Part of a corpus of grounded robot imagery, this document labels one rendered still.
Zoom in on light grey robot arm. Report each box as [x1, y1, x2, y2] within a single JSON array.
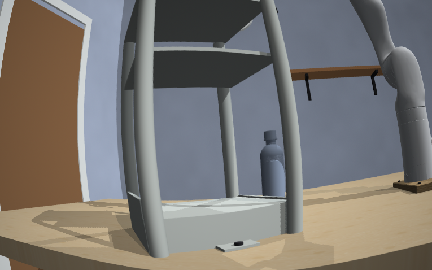
[[350, 0, 432, 183]]

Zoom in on blue-grey bottle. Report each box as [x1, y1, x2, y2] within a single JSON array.
[[260, 130, 285, 197]]

